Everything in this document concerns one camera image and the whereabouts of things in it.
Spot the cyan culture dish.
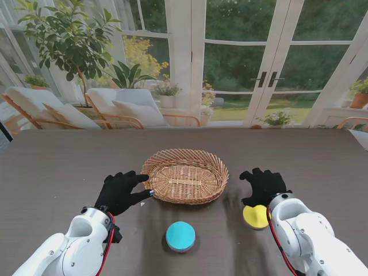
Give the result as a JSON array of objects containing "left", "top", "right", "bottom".
[{"left": 165, "top": 221, "right": 197, "bottom": 251}]

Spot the red cable on left arm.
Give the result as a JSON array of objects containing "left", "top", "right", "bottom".
[{"left": 97, "top": 212, "right": 116, "bottom": 276}]

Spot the white paper sheet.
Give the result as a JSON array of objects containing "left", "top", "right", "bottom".
[{"left": 347, "top": 129, "right": 368, "bottom": 152}]

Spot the oval wicker basket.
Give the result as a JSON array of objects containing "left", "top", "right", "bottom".
[{"left": 140, "top": 148, "right": 230, "bottom": 205}]

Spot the yellow culture dish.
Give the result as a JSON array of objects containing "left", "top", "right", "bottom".
[{"left": 242, "top": 204, "right": 271, "bottom": 231}]

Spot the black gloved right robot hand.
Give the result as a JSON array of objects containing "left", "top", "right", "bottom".
[{"left": 239, "top": 167, "right": 288, "bottom": 208}]

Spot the printed conservatory backdrop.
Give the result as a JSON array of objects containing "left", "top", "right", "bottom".
[{"left": 0, "top": 0, "right": 368, "bottom": 131}]

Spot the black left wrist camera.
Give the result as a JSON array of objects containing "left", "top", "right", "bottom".
[{"left": 108, "top": 224, "right": 123, "bottom": 244}]

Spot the red cable on arm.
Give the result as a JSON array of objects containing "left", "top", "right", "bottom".
[
  {"left": 97, "top": 212, "right": 116, "bottom": 276},
  {"left": 266, "top": 205, "right": 302, "bottom": 276}
]

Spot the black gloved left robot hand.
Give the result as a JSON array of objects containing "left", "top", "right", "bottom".
[{"left": 94, "top": 170, "right": 157, "bottom": 217}]

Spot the red cable on right arm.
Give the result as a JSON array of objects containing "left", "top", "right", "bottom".
[{"left": 266, "top": 205, "right": 302, "bottom": 276}]

